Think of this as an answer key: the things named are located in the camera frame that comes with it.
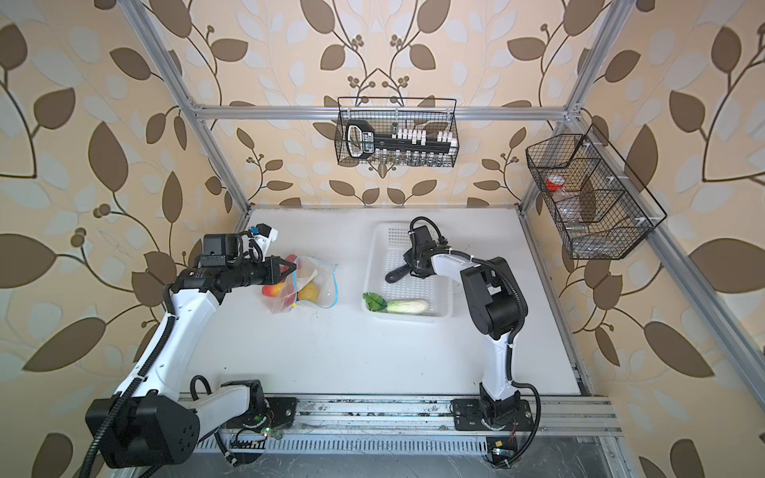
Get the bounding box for dark purple eggplant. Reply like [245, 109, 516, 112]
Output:
[384, 264, 412, 284]

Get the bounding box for red yellow mango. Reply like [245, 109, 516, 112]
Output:
[261, 282, 285, 298]

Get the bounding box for white radish green leaves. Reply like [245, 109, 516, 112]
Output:
[363, 292, 430, 316]

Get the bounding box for yellow potato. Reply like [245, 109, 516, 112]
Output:
[298, 282, 320, 303]

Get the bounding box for clear zip top bag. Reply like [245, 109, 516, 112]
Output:
[260, 254, 339, 314]

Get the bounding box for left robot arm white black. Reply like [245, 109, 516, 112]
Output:
[79, 224, 297, 477]

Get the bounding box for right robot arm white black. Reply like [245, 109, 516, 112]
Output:
[386, 216, 536, 428]

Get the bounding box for white plastic perforated basket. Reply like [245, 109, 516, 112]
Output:
[361, 222, 454, 323]

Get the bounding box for black white tool in basket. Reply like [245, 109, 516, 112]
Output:
[336, 119, 460, 161]

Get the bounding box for red capped bottle in basket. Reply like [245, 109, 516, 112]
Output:
[545, 174, 566, 195]

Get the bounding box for black wire basket back wall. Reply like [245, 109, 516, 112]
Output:
[334, 95, 460, 168]

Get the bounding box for black wire basket wall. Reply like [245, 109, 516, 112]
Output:
[334, 95, 460, 168]
[526, 125, 667, 260]

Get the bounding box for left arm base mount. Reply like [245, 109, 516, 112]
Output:
[214, 396, 299, 467]

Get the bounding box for aluminium frame rail front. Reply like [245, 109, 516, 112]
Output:
[127, 392, 623, 437]

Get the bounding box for black wire basket right wall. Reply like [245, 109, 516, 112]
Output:
[526, 125, 667, 260]

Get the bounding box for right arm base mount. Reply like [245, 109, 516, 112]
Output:
[449, 392, 542, 469]

